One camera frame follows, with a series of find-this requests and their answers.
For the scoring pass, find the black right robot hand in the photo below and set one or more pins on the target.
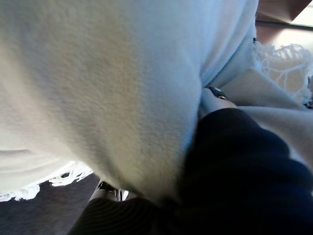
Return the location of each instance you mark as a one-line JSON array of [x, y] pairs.
[[239, 183]]

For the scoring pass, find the white fringed cloth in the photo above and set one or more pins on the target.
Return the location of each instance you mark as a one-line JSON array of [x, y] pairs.
[[97, 85]]

